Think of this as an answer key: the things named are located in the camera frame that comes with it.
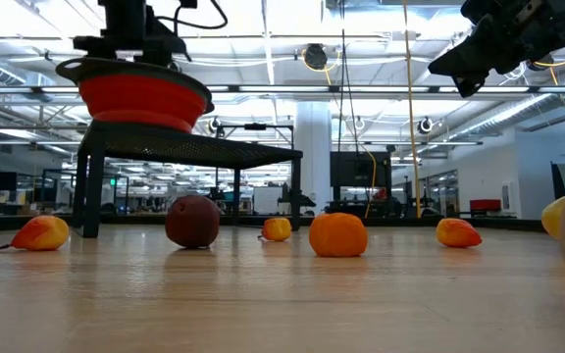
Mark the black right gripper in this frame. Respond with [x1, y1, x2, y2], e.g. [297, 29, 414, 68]
[428, 0, 565, 98]

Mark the white building column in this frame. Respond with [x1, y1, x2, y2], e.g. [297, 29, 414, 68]
[294, 100, 333, 217]

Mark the dark red toy plum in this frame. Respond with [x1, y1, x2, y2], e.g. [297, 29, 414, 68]
[164, 194, 222, 250]

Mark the red collapsible colander grey rim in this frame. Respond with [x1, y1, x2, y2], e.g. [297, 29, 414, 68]
[55, 56, 215, 134]

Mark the red storage bin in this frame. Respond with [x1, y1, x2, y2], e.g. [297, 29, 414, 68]
[469, 198, 502, 213]

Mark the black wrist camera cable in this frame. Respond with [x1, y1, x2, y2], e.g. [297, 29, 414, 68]
[157, 0, 229, 31]

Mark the black perforated metal rack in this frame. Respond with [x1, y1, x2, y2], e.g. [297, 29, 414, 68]
[70, 120, 304, 240]

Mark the large black screen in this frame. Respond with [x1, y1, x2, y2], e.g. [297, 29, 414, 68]
[330, 150, 392, 188]

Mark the black cable with coil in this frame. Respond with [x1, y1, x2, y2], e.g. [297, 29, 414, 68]
[335, 0, 362, 158]

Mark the orange toy tangerine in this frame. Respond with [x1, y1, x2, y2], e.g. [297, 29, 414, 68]
[308, 211, 370, 259]

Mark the small orange-yellow toy pear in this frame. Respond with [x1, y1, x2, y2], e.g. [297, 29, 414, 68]
[257, 217, 293, 242]
[435, 217, 484, 249]
[0, 214, 71, 254]

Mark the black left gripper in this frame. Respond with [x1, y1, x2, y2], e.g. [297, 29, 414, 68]
[73, 0, 188, 68]

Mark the red-yellow toy mango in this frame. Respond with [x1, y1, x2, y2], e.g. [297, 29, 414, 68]
[540, 194, 565, 241]

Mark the black aluminium table frame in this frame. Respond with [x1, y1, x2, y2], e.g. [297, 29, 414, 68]
[0, 211, 558, 234]

